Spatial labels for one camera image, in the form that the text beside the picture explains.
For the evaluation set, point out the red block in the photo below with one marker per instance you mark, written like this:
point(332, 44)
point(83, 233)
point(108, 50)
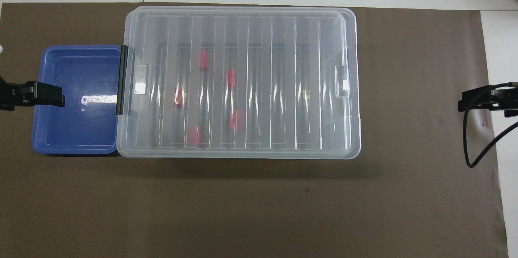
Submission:
point(231, 77)
point(178, 97)
point(236, 121)
point(203, 60)

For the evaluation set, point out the clear plastic storage box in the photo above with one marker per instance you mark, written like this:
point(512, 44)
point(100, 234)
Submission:
point(259, 153)

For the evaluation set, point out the clear plastic lidded box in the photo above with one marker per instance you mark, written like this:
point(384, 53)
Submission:
point(283, 35)

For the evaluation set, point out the black box latch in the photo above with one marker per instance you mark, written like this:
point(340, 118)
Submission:
point(122, 79)

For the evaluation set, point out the blue plastic tray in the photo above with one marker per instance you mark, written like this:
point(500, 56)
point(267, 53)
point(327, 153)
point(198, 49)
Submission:
point(81, 128)

